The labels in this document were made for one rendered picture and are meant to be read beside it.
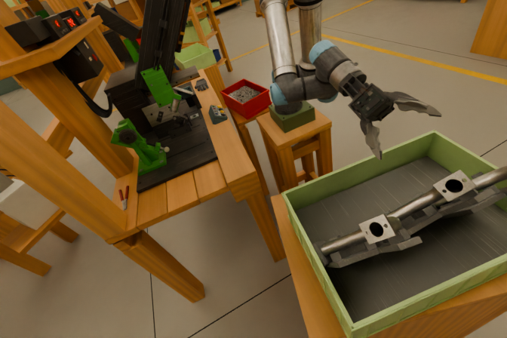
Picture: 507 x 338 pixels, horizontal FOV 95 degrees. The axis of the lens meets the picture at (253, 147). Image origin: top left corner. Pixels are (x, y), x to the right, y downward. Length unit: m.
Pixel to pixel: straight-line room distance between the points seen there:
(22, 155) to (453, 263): 1.26
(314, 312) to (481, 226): 0.56
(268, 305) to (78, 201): 1.21
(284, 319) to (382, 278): 0.95
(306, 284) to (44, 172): 0.90
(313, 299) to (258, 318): 0.88
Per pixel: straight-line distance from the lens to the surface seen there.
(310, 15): 1.01
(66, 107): 1.28
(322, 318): 0.85
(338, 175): 0.90
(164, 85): 1.44
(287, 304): 1.69
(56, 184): 1.00
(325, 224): 0.89
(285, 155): 1.25
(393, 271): 0.85
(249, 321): 1.72
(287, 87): 0.76
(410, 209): 0.76
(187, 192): 1.11
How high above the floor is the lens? 1.63
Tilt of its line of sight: 40 degrees down
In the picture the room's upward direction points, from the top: 19 degrees counter-clockwise
